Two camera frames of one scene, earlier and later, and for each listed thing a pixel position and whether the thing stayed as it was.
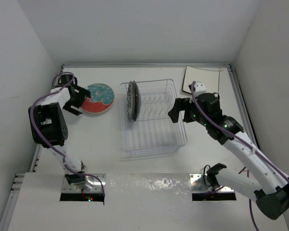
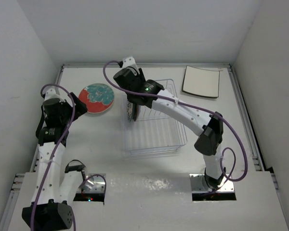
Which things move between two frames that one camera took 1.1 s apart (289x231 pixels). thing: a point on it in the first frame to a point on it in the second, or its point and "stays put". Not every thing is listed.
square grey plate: (210, 78) stays put
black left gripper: (82, 94) to (81, 109)
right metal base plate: (197, 185) stays put
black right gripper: (180, 104) to (140, 75)
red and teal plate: (102, 97) stays put
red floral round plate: (95, 108) stays put
